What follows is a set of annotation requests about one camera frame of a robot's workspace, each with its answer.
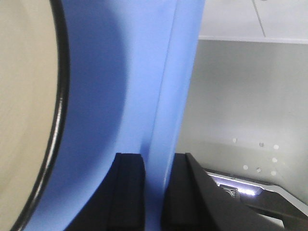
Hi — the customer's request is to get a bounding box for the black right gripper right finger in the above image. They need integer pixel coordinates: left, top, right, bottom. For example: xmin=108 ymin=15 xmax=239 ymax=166
xmin=161 ymin=154 xmax=282 ymax=231

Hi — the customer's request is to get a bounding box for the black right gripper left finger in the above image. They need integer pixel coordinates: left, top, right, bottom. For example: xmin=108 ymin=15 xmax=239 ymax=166
xmin=69 ymin=153 xmax=145 ymax=231

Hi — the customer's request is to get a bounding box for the blue plastic tray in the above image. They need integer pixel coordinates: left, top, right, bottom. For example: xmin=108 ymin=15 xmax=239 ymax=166
xmin=26 ymin=0 xmax=204 ymax=231

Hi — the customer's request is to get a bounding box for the tan plate with black rim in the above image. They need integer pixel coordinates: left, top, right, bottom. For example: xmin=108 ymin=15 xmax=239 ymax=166
xmin=0 ymin=0 xmax=70 ymax=231

